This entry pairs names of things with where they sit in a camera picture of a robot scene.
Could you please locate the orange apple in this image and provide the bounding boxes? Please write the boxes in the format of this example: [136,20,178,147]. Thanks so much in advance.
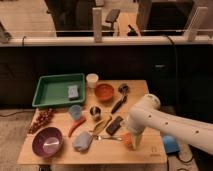
[122,133,132,148]

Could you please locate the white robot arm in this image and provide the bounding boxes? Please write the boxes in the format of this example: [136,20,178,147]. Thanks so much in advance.
[126,94,213,155]

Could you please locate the small metal cup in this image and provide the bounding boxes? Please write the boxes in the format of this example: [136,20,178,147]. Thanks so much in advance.
[90,106,101,121]

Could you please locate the blue plastic cup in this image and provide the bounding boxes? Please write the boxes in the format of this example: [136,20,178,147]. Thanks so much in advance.
[69,105,82,121]

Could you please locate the white paper cup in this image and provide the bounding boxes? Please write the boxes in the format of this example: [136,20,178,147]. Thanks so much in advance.
[86,73,99,88]

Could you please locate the black rectangular block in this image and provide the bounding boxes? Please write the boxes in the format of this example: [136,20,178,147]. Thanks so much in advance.
[106,116,123,135]

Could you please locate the blue device on floor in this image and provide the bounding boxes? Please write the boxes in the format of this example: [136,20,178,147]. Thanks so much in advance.
[163,135,180,154]

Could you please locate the metal fork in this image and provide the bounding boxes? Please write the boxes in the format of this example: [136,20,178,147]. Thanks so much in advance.
[94,135,123,141]

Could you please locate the yellow banana toy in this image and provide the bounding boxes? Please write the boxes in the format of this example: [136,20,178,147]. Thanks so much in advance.
[90,115,112,136]

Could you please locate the wooden table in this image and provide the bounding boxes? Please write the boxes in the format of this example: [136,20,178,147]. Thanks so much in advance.
[17,88,167,165]

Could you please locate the blue grey cloth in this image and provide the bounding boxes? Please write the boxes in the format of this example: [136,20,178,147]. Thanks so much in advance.
[72,131,92,152]

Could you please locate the orange bowl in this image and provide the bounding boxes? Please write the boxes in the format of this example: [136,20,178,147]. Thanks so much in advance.
[94,83,114,102]

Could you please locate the blue grey sponge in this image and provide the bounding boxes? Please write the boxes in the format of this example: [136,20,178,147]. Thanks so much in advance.
[68,85,79,100]

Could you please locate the purple bowl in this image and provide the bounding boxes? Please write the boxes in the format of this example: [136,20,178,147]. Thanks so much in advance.
[32,127,63,158]

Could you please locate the green plastic tray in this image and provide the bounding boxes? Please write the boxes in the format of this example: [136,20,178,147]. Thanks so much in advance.
[32,73,86,108]

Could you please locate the black handled pizza cutter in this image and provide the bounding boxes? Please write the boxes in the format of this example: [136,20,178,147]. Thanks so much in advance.
[111,83,129,114]

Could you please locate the white horizontal rail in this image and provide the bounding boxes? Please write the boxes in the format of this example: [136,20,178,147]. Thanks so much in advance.
[0,35,213,47]

